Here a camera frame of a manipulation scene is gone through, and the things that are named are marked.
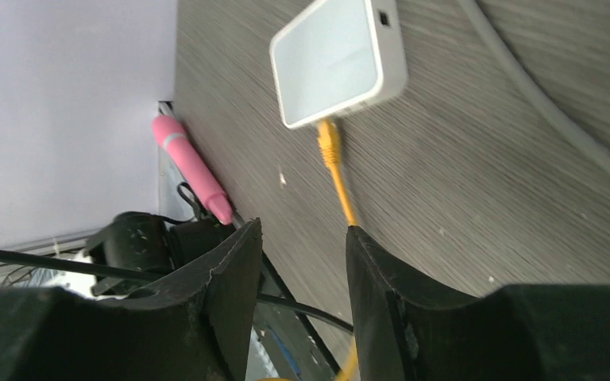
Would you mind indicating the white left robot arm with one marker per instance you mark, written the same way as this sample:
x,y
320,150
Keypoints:
x,y
140,241

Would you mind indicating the small white grey hub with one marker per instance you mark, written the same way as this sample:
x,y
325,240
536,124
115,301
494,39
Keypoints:
x,y
336,57

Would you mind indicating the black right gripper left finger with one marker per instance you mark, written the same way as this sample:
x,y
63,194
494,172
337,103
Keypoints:
x,y
193,324

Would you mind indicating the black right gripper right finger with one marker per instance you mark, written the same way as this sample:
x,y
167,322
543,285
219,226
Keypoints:
x,y
409,326

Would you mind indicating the pink marker pen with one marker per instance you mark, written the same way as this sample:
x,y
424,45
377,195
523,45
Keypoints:
x,y
172,137

